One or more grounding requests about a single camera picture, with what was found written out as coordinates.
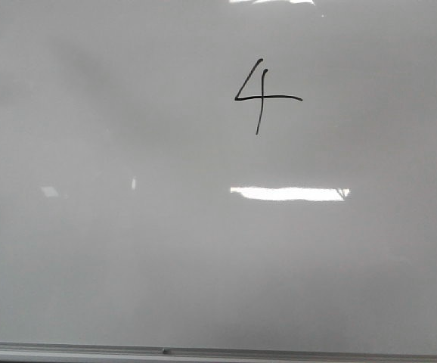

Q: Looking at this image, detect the white whiteboard with aluminium frame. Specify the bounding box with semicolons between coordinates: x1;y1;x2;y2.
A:
0;1;437;362

